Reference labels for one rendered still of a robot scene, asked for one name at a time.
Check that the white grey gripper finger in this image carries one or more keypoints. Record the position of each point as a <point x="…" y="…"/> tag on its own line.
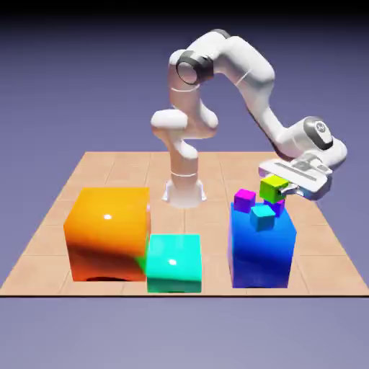
<point x="289" y="190"/>

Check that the small lime green cube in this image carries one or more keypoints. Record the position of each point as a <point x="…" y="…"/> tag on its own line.
<point x="272" y="188"/>

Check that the large turquoise box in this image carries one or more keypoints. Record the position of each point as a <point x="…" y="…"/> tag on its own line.
<point x="173" y="262"/>

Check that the small cyan cube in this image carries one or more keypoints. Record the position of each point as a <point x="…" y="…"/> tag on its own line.
<point x="261" y="218"/>

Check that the small purple cube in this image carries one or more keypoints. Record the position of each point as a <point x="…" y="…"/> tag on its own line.
<point x="278" y="206"/>

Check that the small magenta cube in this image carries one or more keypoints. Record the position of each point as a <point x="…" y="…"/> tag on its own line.
<point x="244" y="200"/>

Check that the large orange box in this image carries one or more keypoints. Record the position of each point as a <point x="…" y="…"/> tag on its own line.
<point x="106" y="233"/>

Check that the large blue box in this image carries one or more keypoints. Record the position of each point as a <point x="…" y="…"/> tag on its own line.
<point x="261" y="250"/>

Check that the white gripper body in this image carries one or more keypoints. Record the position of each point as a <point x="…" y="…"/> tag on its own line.
<point x="299" y="176"/>

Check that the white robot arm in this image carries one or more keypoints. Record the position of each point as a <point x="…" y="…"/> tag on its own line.
<point x="253" y="75"/>

